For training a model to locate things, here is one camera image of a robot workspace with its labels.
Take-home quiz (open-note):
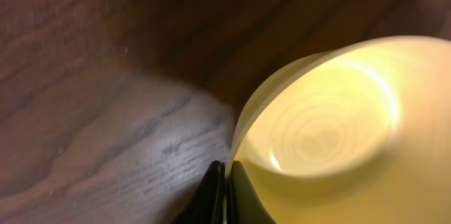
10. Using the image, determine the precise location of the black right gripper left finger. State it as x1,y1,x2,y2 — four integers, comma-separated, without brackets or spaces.
172,161,225,224

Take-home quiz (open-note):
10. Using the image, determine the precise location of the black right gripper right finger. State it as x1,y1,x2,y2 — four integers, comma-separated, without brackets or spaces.
227,161,276,224

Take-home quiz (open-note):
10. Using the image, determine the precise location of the yellow bowl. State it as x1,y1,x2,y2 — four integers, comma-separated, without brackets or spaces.
226,36,450,223

